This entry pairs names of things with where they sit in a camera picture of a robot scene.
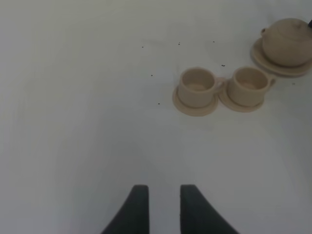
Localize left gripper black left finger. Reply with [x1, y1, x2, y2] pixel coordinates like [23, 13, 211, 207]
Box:
[102, 185, 149, 234]

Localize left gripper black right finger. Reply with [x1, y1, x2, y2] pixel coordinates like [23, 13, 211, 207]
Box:
[180, 185, 238, 234]

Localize tan ceramic teapot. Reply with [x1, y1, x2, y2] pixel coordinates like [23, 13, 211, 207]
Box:
[261, 18, 312, 67]

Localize tan teapot saucer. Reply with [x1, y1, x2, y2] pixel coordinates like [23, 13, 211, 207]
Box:
[251, 39, 312, 77]

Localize right tan teacup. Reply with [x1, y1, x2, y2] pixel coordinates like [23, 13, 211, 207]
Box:
[227, 67, 276, 107]

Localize tan teacup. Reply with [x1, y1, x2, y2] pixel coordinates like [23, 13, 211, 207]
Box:
[227, 67, 276, 107]
[177, 67, 226, 108]

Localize left tan cup saucer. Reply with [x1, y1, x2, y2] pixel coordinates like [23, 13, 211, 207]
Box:
[172, 87, 218, 117]

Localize tan cup saucer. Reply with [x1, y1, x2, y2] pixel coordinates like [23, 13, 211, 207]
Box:
[218, 83, 264, 113]
[172, 87, 218, 117]

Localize right tan cup saucer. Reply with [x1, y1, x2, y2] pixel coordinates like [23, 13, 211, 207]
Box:
[218, 83, 264, 113]

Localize left tan teacup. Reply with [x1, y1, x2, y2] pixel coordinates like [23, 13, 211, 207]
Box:
[177, 67, 226, 108]

